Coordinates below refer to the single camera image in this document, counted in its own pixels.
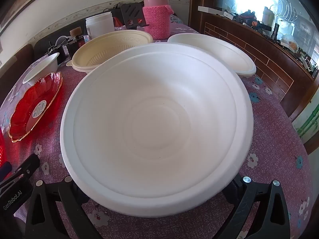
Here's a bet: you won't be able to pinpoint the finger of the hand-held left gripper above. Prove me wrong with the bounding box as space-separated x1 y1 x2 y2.
0 154 40 192
0 161 12 180

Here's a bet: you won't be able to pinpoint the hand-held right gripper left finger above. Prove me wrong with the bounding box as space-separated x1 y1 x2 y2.
24 176 103 239

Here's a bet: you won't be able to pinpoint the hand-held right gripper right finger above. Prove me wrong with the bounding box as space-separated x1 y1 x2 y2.
219 175 292 239

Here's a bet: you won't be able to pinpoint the red glass plate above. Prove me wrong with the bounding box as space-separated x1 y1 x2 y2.
0 127 6 170
9 71 64 143

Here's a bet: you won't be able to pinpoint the large white foam plate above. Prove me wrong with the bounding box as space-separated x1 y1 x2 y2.
60 52 255 217
113 42 247 100

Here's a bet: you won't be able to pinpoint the white foam bowl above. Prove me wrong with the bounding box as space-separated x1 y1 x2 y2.
167 33 257 76

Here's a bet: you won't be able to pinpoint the purple floral tablecloth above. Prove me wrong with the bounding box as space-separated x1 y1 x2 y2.
0 17 315 239

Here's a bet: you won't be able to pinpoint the green pipes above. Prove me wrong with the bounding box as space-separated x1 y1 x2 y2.
293 103 319 136

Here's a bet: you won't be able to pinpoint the small white bowl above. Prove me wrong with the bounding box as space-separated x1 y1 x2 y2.
22 52 60 84

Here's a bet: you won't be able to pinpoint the brown armchair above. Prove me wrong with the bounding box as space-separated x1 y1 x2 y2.
0 43 35 82

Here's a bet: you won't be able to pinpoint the black sofa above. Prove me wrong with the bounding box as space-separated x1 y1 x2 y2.
33 4 146 61

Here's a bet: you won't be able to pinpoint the black jar with cork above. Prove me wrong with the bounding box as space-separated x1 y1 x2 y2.
66 27 86 48

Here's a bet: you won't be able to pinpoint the cream plastic bowl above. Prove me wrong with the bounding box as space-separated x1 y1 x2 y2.
66 29 154 74

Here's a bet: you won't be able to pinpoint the white plastic jar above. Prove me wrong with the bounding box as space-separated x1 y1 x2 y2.
85 12 115 41

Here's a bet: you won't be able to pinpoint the orange and black tool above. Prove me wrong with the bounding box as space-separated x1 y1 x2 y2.
238 9 258 26

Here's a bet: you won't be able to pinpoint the white jug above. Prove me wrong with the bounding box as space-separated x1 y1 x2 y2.
263 6 278 26

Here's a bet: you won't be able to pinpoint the white flat box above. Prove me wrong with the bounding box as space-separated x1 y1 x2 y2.
198 5 223 15

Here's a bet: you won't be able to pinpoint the pink thermos with knitted sleeve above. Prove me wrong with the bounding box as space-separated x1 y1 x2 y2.
142 0 175 40

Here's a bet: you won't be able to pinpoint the wire rack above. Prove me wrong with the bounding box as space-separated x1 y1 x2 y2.
276 0 301 22

